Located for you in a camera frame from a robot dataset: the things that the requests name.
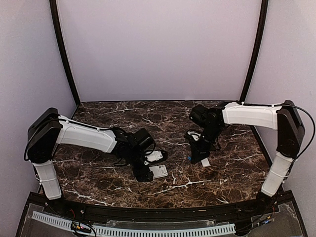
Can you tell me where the white battery cover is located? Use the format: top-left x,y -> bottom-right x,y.
201,158 -> 210,167

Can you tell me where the white slotted cable duct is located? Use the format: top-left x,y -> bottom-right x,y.
32,211 -> 236,237

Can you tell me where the white air conditioner remote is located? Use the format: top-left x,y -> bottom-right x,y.
149,165 -> 168,179

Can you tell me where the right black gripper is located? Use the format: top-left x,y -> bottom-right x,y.
189,124 -> 223,164

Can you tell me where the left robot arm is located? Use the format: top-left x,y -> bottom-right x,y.
24,108 -> 163,215

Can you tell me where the black front rail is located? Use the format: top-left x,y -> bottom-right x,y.
27,192 -> 294,224

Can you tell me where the left black frame post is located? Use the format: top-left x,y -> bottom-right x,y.
49,0 -> 81,107

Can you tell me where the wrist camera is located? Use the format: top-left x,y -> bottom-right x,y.
184,130 -> 201,143
144,150 -> 168,165

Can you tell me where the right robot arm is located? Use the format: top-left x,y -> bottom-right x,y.
185,100 -> 316,214

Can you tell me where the black frame post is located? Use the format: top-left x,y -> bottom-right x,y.
239,0 -> 269,102
49,0 -> 81,107

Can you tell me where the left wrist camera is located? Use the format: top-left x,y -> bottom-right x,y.
144,150 -> 168,165

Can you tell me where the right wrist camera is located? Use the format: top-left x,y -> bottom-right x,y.
184,130 -> 201,143

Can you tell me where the right black frame post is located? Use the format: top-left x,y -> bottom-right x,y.
239,0 -> 269,102

